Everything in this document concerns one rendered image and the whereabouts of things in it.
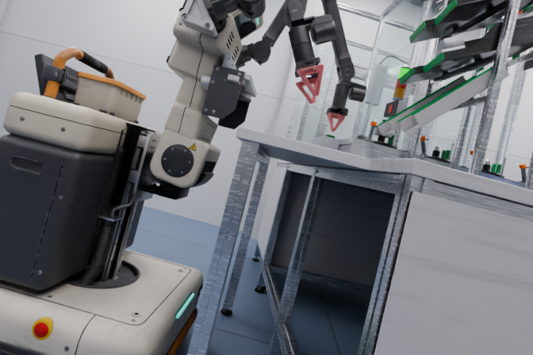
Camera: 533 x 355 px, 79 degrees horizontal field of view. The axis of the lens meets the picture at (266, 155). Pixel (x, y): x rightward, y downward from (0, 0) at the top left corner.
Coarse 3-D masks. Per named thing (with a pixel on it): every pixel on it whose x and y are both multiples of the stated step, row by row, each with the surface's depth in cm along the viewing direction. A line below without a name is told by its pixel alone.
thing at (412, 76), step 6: (468, 42) 105; (420, 66) 105; (408, 72) 109; (414, 72) 105; (420, 72) 105; (438, 72) 109; (444, 72) 111; (402, 78) 115; (408, 78) 110; (414, 78) 112; (420, 78) 114; (426, 78) 115; (402, 84) 117
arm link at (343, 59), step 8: (320, 0) 135; (328, 0) 131; (336, 0) 132; (328, 8) 132; (336, 8) 132; (336, 16) 132; (336, 24) 132; (336, 32) 133; (336, 40) 133; (344, 40) 133; (336, 48) 134; (344, 48) 134; (336, 56) 135; (344, 56) 134; (336, 64) 138; (344, 64) 134; (352, 64) 134
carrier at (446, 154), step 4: (452, 144) 135; (436, 148) 140; (452, 148) 135; (432, 152) 141; (436, 152) 139; (444, 152) 142; (448, 152) 139; (424, 156) 127; (428, 156) 136; (432, 156) 135; (436, 156) 139; (444, 156) 142; (448, 156) 139; (440, 160) 134; (444, 160) 134; (448, 160) 134; (468, 168) 129
